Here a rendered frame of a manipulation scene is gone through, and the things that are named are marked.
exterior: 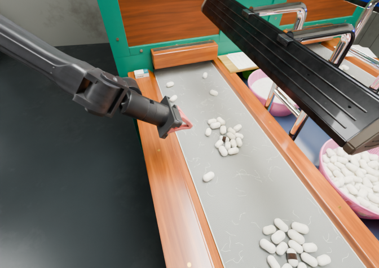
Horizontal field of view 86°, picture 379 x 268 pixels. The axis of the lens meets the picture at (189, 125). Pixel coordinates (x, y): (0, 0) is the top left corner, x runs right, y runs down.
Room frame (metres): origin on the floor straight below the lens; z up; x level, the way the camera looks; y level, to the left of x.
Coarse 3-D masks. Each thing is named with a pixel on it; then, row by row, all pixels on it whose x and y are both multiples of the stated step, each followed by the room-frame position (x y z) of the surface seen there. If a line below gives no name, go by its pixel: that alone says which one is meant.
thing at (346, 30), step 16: (304, 16) 0.58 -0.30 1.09; (288, 32) 0.40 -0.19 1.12; (304, 32) 0.40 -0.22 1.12; (320, 32) 0.40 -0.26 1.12; (336, 32) 0.42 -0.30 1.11; (352, 32) 0.42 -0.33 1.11; (336, 48) 0.44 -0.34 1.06; (336, 64) 0.43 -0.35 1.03; (272, 96) 0.58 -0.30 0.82; (304, 112) 0.44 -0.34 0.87
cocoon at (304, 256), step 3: (303, 252) 0.10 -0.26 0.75; (303, 255) 0.10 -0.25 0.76; (306, 255) 0.10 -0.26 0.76; (309, 255) 0.10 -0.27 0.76; (303, 258) 0.09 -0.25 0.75; (306, 258) 0.09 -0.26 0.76; (309, 258) 0.09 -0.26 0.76; (312, 258) 0.09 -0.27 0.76; (315, 258) 0.09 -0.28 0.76; (306, 261) 0.09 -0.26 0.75; (309, 261) 0.08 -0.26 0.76; (312, 261) 0.08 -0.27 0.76; (315, 261) 0.08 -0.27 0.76; (309, 264) 0.08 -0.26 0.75; (312, 264) 0.08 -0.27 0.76; (315, 264) 0.08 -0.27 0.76
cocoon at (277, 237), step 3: (276, 231) 0.15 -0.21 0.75; (279, 231) 0.14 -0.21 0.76; (282, 231) 0.14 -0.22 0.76; (273, 234) 0.14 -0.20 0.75; (276, 234) 0.14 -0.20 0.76; (279, 234) 0.14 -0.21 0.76; (282, 234) 0.14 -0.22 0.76; (273, 237) 0.13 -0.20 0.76; (276, 237) 0.13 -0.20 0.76; (279, 237) 0.13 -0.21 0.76; (282, 237) 0.13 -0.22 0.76; (273, 240) 0.13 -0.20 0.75; (276, 240) 0.12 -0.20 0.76; (279, 240) 0.13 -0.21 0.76; (276, 243) 0.12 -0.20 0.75
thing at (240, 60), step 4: (236, 52) 0.98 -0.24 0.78; (240, 52) 0.98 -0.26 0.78; (228, 56) 0.94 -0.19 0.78; (232, 56) 0.94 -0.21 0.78; (236, 56) 0.94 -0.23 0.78; (240, 56) 0.94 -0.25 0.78; (244, 56) 0.94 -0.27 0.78; (232, 60) 0.90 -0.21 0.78; (236, 60) 0.90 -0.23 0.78; (240, 60) 0.90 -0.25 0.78; (244, 60) 0.90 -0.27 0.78; (248, 60) 0.90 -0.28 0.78; (236, 64) 0.86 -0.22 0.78; (240, 64) 0.86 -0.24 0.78; (244, 64) 0.86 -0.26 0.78; (248, 64) 0.86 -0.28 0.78; (252, 64) 0.86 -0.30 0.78; (240, 68) 0.83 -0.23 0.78
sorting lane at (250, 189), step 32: (192, 96) 0.67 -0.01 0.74; (224, 96) 0.67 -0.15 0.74; (192, 128) 0.49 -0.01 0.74; (256, 128) 0.49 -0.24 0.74; (192, 160) 0.36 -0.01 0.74; (224, 160) 0.36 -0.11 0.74; (256, 160) 0.36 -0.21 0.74; (224, 192) 0.25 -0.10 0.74; (256, 192) 0.25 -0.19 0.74; (288, 192) 0.25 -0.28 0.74; (224, 224) 0.17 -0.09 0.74; (256, 224) 0.17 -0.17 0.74; (288, 224) 0.17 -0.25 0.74; (320, 224) 0.17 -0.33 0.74; (224, 256) 0.10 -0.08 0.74; (256, 256) 0.10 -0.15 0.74; (352, 256) 0.10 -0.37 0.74
